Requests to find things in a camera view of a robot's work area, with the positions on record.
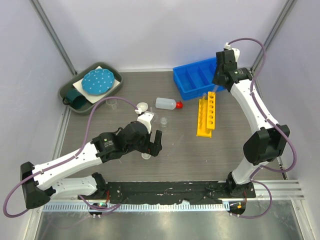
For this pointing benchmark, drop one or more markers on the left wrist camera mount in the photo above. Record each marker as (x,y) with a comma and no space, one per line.
(145,118)

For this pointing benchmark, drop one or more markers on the left aluminium frame post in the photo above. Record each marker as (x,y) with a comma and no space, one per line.
(53,35)

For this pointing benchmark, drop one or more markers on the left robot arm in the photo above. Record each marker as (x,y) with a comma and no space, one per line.
(40,181)

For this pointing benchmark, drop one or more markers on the clear glass beaker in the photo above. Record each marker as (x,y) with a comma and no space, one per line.
(112,103)

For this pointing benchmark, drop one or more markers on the small translucent plastic cup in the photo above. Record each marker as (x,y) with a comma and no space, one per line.
(145,156)

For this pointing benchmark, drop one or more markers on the white slotted cable duct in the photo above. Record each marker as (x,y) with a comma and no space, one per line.
(183,207)

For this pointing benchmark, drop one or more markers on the aluminium frame post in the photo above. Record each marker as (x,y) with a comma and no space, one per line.
(284,13)
(53,35)

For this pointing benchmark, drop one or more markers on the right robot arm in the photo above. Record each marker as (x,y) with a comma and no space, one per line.
(265,143)

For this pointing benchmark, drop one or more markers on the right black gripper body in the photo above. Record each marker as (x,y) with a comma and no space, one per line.
(219,69)

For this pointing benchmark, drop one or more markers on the large clear test tube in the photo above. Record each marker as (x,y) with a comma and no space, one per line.
(204,96)

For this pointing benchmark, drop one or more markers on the thin clear test tube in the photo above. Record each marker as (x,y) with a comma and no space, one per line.
(214,91)

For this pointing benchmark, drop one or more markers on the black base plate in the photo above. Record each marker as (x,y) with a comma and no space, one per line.
(170,192)

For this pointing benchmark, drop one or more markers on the small white ceramic dish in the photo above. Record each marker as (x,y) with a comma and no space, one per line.
(141,107)

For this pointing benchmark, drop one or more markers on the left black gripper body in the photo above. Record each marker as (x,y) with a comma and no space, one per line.
(141,146)

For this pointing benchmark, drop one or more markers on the white square board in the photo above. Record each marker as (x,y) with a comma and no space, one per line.
(92,98)

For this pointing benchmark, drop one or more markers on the blue divided plastic bin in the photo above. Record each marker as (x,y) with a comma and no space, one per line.
(195,79)

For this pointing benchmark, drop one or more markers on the white squeeze bottle red cap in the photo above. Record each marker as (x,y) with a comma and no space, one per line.
(168,104)

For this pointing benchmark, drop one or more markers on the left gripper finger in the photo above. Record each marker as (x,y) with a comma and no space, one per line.
(158,138)
(148,143)

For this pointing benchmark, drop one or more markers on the right aluminium frame post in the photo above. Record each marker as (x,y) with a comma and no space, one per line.
(284,13)

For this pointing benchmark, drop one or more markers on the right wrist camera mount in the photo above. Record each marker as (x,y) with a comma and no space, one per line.
(236,51)

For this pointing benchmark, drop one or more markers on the yellow test tube rack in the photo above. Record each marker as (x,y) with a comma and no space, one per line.
(206,118)

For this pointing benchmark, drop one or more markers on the blue dotted plate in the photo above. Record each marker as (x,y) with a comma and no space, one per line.
(98,81)

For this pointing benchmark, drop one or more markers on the dark green mug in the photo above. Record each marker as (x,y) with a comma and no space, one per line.
(74,99)

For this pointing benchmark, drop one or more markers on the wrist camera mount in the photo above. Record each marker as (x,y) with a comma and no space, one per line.
(145,118)
(236,51)

